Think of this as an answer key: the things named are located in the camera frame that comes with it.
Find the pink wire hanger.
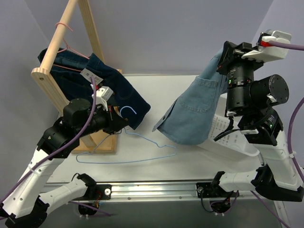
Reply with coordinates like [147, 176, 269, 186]
[55, 22, 89, 60]

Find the dark blue denim skirt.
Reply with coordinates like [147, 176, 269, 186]
[50, 49, 151, 129]

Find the aluminium mounting rail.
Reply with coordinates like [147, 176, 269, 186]
[47, 179, 276, 205]

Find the light blue denim skirt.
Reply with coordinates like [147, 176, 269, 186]
[152, 48, 228, 146]

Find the light blue wire hanger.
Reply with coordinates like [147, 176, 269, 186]
[71, 106, 180, 168]

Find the wooden clothes rack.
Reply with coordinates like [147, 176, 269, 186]
[30, 0, 124, 155]

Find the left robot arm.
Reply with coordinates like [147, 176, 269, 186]
[0, 98, 128, 228]

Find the white plastic basket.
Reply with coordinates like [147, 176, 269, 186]
[197, 95, 262, 162]

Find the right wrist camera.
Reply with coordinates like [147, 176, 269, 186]
[241, 29, 292, 63]

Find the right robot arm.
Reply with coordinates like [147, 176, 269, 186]
[211, 41, 304, 202]

